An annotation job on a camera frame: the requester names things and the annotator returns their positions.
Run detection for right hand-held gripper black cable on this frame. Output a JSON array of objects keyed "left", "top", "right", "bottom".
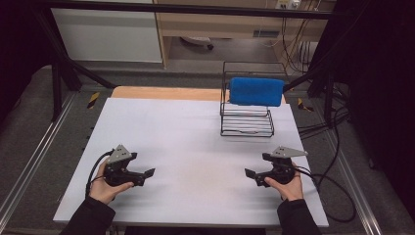
[{"left": 293, "top": 165, "right": 357, "bottom": 224}]

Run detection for black floor cables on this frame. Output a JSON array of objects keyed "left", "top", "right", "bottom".
[{"left": 298, "top": 81, "right": 351, "bottom": 139}]

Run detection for white cabinet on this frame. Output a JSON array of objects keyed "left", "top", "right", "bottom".
[{"left": 51, "top": 8, "right": 163, "bottom": 64}]

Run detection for white power strip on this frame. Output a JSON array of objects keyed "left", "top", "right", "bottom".
[{"left": 275, "top": 0, "right": 301, "bottom": 11}]

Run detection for black wire rack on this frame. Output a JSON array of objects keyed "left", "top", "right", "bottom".
[{"left": 219, "top": 61, "right": 289, "bottom": 138}]

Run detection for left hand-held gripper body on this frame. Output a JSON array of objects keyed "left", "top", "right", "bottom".
[{"left": 103, "top": 144, "right": 146, "bottom": 188}]

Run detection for white chair base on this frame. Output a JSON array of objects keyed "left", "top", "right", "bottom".
[{"left": 180, "top": 35, "right": 215, "bottom": 51}]

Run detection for left hand-held gripper black cable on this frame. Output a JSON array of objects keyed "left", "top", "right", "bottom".
[{"left": 84, "top": 150, "right": 114, "bottom": 199}]

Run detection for black metal frame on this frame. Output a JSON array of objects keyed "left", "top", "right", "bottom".
[{"left": 31, "top": 0, "right": 355, "bottom": 129}]

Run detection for person's left hand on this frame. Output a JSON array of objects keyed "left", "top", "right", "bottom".
[{"left": 88, "top": 161, "right": 135, "bottom": 206}]

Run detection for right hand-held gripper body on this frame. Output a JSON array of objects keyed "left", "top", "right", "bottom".
[{"left": 256, "top": 146, "right": 309, "bottom": 188}]

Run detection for blue sponge block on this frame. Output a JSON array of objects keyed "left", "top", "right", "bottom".
[{"left": 228, "top": 76, "right": 286, "bottom": 108}]

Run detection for aluminium rail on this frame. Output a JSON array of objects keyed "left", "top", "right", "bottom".
[
  {"left": 326, "top": 130, "right": 384, "bottom": 235},
  {"left": 0, "top": 93, "right": 78, "bottom": 223}
]

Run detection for hanging black cables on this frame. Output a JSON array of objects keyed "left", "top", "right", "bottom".
[{"left": 281, "top": 18, "right": 315, "bottom": 74}]

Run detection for person's right hand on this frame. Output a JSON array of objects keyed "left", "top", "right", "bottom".
[{"left": 263, "top": 164, "right": 304, "bottom": 203}]

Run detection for hand-held gripper black cable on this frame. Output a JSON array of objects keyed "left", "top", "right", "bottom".
[
  {"left": 84, "top": 150, "right": 114, "bottom": 199},
  {"left": 293, "top": 165, "right": 357, "bottom": 224}
]

